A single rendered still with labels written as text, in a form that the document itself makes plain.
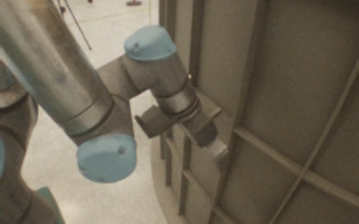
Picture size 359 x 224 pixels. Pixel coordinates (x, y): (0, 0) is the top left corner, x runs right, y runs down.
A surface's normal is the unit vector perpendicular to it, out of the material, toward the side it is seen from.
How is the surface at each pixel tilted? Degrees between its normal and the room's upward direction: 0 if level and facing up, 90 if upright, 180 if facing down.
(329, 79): 90
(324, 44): 90
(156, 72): 90
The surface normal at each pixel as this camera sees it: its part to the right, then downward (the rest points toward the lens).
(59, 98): 0.32, 0.56
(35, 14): 0.79, 0.17
